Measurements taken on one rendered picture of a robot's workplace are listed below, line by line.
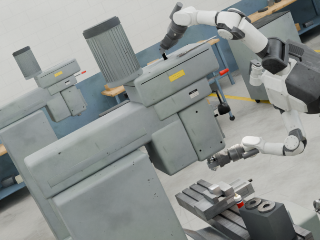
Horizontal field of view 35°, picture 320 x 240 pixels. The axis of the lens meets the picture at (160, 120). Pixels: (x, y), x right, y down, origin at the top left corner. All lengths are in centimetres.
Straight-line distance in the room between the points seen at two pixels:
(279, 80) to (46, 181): 124
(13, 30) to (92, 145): 669
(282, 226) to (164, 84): 91
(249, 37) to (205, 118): 56
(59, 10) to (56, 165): 686
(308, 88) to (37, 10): 709
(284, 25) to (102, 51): 520
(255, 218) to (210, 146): 47
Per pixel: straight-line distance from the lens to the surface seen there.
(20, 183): 872
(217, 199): 307
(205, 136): 276
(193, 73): 267
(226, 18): 241
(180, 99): 266
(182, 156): 270
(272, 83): 261
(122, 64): 257
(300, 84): 259
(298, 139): 279
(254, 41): 245
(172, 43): 265
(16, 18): 913
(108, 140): 256
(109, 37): 255
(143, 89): 257
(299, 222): 313
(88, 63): 929
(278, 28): 747
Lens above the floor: 230
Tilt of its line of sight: 15 degrees down
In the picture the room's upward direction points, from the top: 25 degrees counter-clockwise
